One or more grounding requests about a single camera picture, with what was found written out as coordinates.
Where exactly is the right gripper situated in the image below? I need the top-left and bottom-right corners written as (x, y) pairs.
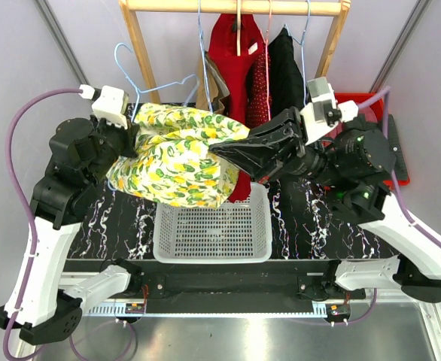
top-left (208, 105), bottom-right (346, 187)

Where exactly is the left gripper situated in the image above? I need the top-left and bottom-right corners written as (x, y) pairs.
top-left (85, 111), bottom-right (139, 186)

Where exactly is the lemon print skirt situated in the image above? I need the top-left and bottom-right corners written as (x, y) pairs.
top-left (108, 103), bottom-right (251, 208)

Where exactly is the tan pleated skirt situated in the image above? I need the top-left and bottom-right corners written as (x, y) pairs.
top-left (195, 52), bottom-right (230, 115)

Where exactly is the red pleated skirt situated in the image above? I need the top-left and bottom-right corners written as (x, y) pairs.
top-left (208, 13), bottom-right (269, 204)

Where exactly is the cream wooden hanger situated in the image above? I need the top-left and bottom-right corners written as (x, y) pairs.
top-left (236, 0), bottom-right (242, 56)

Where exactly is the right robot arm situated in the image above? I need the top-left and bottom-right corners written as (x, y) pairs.
top-left (209, 105), bottom-right (441, 303)

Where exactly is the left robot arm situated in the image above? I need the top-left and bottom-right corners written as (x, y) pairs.
top-left (0, 116), bottom-right (142, 346)

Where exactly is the red polka dot skirt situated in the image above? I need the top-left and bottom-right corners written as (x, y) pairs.
top-left (245, 53), bottom-right (272, 129)

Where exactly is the black skirt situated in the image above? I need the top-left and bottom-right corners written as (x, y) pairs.
top-left (268, 27), bottom-right (306, 117)

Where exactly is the black marble mat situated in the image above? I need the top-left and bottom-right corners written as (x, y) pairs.
top-left (68, 177), bottom-right (395, 259)

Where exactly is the white plastic basket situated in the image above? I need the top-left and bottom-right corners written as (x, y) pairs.
top-left (153, 183), bottom-right (272, 264)

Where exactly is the red plastic bin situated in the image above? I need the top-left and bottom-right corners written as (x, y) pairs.
top-left (333, 93), bottom-right (411, 186)

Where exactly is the wooden clothes rack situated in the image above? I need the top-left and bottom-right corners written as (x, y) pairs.
top-left (119, 0), bottom-right (351, 103)

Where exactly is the dark grey striped shirt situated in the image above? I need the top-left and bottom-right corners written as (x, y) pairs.
top-left (388, 114), bottom-right (410, 186)

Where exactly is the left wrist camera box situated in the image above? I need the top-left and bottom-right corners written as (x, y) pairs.
top-left (92, 86), bottom-right (129, 129)

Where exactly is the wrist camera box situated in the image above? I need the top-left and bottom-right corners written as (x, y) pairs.
top-left (92, 86), bottom-right (129, 129)
top-left (300, 77), bottom-right (358, 145)

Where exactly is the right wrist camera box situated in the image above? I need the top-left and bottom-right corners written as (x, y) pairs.
top-left (300, 77), bottom-right (358, 145)

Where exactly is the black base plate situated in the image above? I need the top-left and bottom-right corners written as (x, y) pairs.
top-left (60, 259), bottom-right (366, 318)

